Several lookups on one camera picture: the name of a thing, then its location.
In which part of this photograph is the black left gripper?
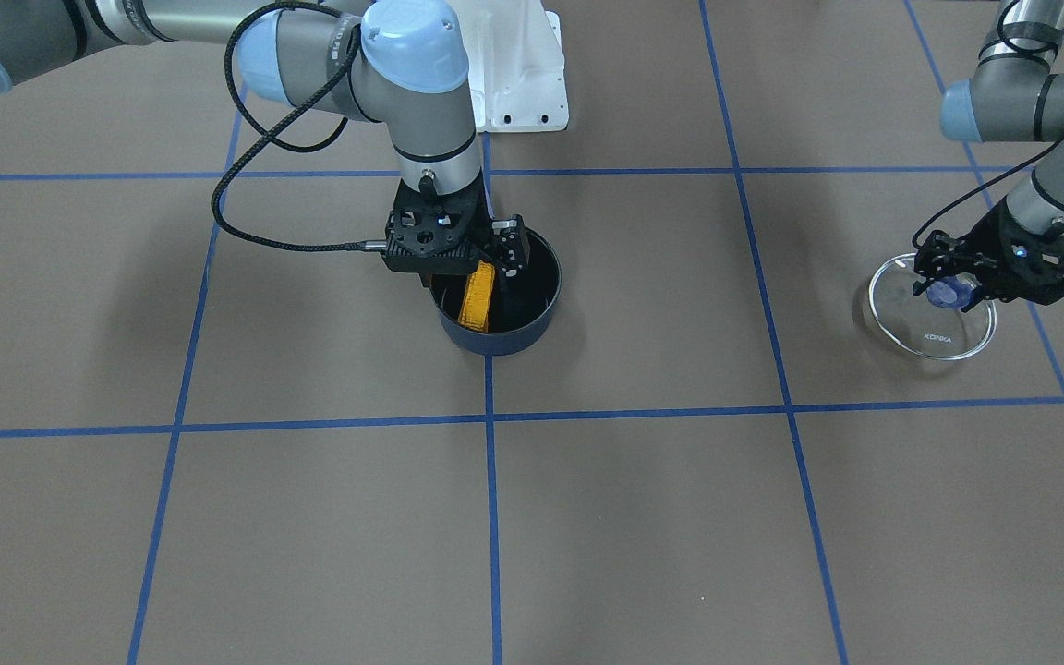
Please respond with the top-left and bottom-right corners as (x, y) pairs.
(966, 200), (1064, 278)

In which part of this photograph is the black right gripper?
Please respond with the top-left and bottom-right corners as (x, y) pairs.
(393, 177), (531, 277)

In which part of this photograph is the yellow corn cob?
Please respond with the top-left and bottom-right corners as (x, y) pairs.
(456, 261), (497, 333)

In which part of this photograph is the glass pot lid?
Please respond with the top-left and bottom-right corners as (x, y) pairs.
(864, 254), (999, 361)

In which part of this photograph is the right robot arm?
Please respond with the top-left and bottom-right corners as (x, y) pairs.
(0, 1), (529, 276)

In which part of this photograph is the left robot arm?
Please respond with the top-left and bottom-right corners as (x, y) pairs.
(927, 1), (1064, 289)

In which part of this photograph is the dark blue saucepan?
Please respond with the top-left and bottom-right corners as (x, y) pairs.
(429, 230), (562, 358)

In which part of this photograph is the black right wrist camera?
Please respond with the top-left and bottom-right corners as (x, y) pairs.
(381, 207), (478, 276)

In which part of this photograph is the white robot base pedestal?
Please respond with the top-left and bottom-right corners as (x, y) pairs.
(451, 1), (570, 132)

